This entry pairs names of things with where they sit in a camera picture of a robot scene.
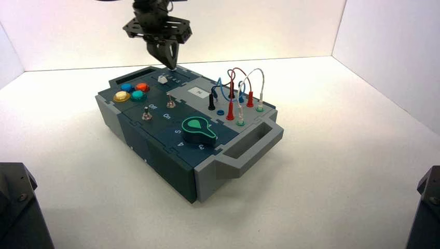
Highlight green rotary knob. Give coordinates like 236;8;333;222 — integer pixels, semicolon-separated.
181;116;218;145

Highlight white cable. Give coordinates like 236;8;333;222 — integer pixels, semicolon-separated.
238;68;265;107

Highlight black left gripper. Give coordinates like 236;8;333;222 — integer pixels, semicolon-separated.
122;9;193;71

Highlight white label sticker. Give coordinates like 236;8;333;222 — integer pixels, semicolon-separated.
188;87;210;98

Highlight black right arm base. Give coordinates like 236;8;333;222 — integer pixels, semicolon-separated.
405;165;440;249

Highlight red cable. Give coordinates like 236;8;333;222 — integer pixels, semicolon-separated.
227;67;252;103

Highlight grey and teal task box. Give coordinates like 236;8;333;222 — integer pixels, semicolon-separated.
95;66;285;204

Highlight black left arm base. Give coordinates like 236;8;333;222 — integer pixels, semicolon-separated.
0;162;55;249

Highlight blue cable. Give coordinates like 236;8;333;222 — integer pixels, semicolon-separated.
216;78;246;102

